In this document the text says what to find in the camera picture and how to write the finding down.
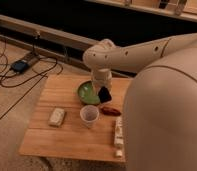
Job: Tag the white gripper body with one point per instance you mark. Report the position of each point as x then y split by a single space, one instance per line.
101 78

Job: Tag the black eraser block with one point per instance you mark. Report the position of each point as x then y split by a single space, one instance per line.
104 95

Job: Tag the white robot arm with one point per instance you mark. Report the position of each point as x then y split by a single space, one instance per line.
160 106

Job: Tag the green ceramic bowl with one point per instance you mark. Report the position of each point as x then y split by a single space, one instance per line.
87 94

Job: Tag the translucent plastic cup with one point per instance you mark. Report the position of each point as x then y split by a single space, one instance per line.
89 114

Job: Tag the white rectangular eraser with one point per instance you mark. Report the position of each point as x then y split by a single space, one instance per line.
57 117

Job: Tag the red brown pepper toy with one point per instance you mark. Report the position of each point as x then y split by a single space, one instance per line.
110 111

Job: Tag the white tube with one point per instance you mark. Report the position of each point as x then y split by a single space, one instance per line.
118 137

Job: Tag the wooden board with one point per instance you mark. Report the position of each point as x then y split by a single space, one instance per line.
72 140

